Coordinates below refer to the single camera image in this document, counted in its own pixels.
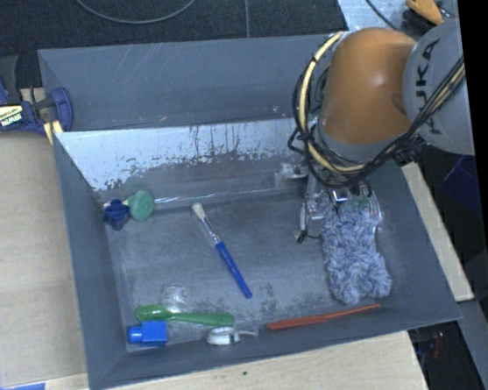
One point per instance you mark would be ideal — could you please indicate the blue and white fuzzy cloth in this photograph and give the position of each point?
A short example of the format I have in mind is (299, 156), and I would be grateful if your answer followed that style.
(353, 256)

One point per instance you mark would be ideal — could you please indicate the green plastic spoon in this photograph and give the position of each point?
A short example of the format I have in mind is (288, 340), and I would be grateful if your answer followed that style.
(197, 317)

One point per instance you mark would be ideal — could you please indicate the clear glass cup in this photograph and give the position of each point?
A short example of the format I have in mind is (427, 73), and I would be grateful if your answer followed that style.
(176, 298)

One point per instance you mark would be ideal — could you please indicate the green round toy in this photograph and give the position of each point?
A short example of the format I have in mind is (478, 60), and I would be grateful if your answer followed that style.
(141, 205)

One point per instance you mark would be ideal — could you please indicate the red-orange flat stick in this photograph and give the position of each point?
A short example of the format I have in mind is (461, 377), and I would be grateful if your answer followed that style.
(316, 318)

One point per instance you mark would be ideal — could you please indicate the dark blue flower-shaped toy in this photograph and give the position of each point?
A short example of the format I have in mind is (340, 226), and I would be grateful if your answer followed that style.
(116, 214)

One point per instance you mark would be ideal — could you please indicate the grey metal bin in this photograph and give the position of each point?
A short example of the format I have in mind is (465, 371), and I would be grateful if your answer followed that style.
(259, 249)

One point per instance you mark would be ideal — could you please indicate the blue toy block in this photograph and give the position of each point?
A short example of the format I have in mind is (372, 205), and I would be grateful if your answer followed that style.
(153, 333)

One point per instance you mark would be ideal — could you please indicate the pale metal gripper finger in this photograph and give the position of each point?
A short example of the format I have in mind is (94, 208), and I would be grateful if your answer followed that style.
(339, 197)
(315, 220)

